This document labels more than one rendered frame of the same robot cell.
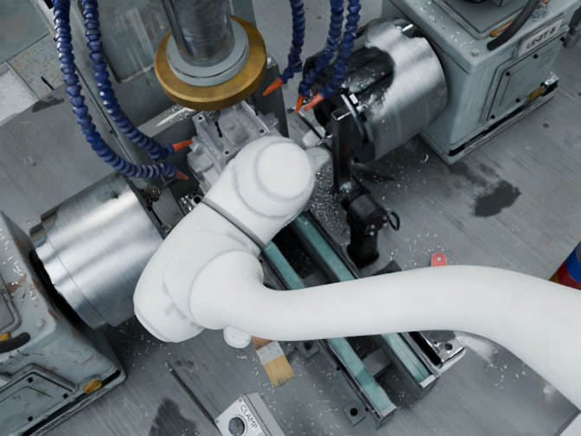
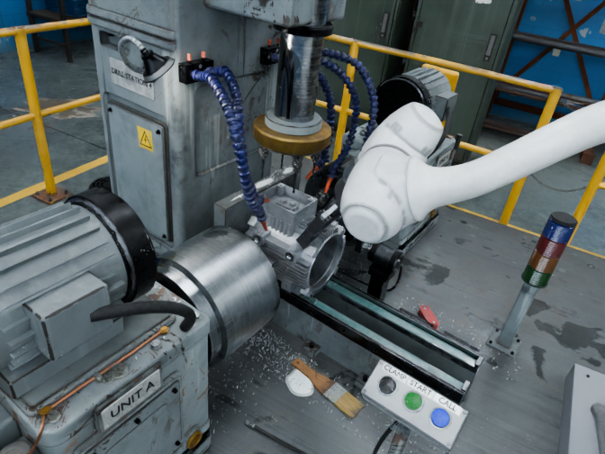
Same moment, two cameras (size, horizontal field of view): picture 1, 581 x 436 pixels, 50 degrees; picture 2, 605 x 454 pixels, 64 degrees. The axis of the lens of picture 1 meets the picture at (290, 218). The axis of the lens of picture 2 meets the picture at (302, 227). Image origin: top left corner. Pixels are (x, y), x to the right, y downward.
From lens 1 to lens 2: 0.73 m
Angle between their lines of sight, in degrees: 37
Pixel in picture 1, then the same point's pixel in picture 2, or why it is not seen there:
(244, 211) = (406, 146)
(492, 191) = (432, 270)
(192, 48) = (298, 104)
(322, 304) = (517, 145)
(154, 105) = (208, 204)
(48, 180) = not seen: hidden behind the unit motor
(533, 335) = not seen: outside the picture
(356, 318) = (546, 144)
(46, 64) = not seen: hidden behind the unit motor
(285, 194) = (436, 126)
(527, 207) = (457, 276)
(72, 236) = (197, 258)
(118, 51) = (201, 147)
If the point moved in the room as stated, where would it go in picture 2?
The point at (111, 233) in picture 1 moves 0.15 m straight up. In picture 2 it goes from (230, 255) to (231, 188)
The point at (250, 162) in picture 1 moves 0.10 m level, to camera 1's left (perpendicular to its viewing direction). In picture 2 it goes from (408, 109) to (360, 113)
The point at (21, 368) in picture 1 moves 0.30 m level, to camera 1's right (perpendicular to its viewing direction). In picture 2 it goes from (167, 375) to (325, 322)
